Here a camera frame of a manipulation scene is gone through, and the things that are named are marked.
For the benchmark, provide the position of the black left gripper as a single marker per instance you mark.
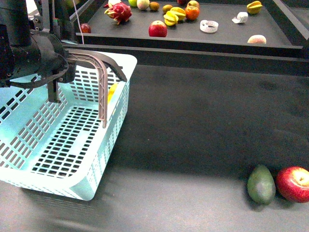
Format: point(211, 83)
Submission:
point(45, 62)

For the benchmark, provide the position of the yellow mango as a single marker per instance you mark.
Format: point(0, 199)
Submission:
point(111, 92)

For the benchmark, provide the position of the light blue plastic basket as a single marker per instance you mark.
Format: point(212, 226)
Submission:
point(62, 148)

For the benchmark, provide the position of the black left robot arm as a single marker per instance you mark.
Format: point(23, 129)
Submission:
point(14, 21)

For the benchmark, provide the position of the small dark red apple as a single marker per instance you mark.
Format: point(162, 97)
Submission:
point(85, 28)

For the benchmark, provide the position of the pink dragon fruit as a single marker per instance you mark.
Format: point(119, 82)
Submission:
point(119, 12)

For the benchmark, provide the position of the white round fruit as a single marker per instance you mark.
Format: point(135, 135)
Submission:
point(113, 2)

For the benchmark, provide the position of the large red apple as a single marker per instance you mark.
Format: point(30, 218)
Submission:
point(157, 29)

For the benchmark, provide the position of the green apple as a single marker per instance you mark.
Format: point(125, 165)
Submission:
point(132, 3)

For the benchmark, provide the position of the pale round melon fruit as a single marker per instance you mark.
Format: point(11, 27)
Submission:
point(143, 4)

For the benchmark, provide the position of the brown kiwi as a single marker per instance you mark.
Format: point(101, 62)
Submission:
point(154, 6)

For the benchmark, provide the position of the yellow starfruit front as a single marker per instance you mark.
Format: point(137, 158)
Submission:
point(170, 18)

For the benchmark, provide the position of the yellow starfruit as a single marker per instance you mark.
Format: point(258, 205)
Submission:
point(254, 7)
point(179, 12)
point(170, 18)

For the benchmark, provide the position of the small orange fruit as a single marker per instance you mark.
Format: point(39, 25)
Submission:
point(166, 8)

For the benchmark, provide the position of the yellow starfruit behind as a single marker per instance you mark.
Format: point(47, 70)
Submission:
point(179, 12)

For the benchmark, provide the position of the dark purple plum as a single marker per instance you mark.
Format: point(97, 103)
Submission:
point(182, 2)

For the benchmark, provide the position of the orange persimmon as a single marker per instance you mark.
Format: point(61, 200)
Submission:
point(192, 12)

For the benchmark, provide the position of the crumpled white paper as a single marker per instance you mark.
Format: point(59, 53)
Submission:
point(241, 17)

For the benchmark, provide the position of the black display tray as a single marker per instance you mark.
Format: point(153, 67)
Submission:
point(212, 31)

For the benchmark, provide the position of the pale peach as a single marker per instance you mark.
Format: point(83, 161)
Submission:
point(257, 39)

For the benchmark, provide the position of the yellow starfruit far right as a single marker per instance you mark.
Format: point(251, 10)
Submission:
point(254, 7)

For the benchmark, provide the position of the green avocado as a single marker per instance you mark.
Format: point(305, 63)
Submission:
point(261, 186)

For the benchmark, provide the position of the red apple near avocado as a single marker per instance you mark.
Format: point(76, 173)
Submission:
point(293, 184)

